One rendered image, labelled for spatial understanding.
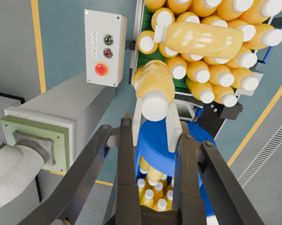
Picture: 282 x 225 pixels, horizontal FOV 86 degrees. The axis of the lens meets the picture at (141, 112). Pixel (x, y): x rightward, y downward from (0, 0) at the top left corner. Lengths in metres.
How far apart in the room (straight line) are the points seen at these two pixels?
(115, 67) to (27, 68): 1.68
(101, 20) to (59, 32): 1.34
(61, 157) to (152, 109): 0.72
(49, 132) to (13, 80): 1.55
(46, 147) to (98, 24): 0.59
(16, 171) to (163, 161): 0.55
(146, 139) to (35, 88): 1.78
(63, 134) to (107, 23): 0.50
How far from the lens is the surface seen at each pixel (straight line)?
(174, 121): 0.17
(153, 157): 0.50
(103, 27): 0.48
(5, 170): 0.75
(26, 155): 0.79
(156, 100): 0.20
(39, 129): 0.81
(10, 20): 2.08
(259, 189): 3.06
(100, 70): 0.49
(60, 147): 0.82
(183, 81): 0.70
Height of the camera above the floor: 1.56
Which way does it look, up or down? 62 degrees down
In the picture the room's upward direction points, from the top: 170 degrees counter-clockwise
